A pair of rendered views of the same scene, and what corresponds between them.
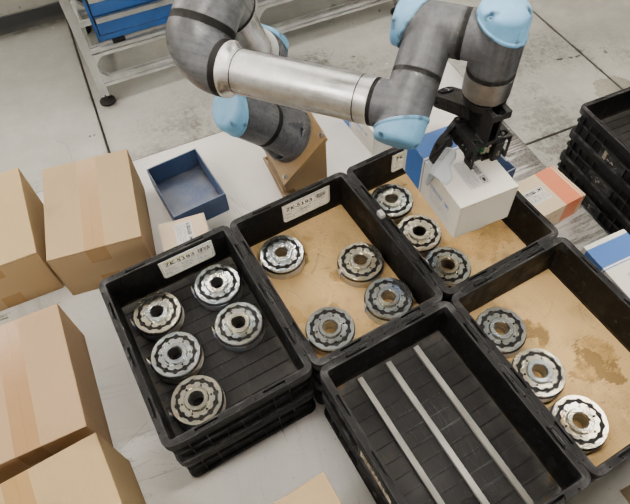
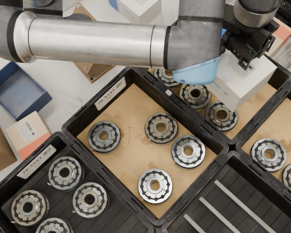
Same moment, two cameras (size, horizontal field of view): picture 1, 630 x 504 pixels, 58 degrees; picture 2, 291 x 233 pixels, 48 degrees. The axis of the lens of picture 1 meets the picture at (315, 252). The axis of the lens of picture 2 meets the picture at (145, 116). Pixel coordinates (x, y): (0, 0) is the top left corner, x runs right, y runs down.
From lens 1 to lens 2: 0.41 m
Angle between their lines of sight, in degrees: 15
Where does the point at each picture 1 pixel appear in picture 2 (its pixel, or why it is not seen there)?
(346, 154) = not seen: hidden behind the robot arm
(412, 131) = (210, 74)
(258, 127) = not seen: hidden behind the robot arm
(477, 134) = (249, 45)
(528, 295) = (278, 121)
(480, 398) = (266, 205)
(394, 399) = (211, 223)
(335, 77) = (130, 36)
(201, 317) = (61, 199)
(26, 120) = not seen: outside the picture
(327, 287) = (142, 151)
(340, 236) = (140, 108)
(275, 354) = (121, 212)
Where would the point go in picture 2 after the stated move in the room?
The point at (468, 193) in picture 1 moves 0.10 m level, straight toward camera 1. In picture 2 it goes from (242, 83) to (244, 124)
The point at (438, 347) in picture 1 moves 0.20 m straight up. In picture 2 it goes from (229, 176) to (245, 161)
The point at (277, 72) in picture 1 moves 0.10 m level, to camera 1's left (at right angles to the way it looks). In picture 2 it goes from (75, 40) to (18, 59)
